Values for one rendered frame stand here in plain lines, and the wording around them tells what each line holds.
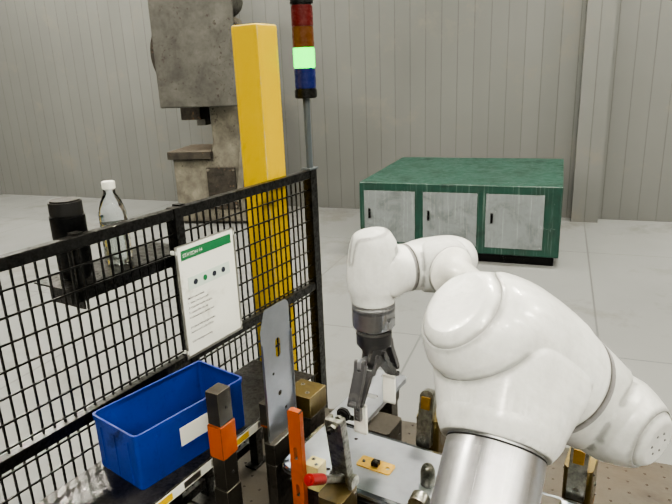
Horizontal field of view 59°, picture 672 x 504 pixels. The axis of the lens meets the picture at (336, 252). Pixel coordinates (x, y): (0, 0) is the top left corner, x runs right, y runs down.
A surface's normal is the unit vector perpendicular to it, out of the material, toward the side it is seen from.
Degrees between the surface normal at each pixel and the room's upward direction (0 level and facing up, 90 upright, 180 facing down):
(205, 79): 90
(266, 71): 90
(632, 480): 0
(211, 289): 90
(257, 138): 90
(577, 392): 79
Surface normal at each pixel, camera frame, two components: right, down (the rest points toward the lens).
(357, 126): -0.34, 0.29
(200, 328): 0.86, 0.11
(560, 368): 0.53, -0.07
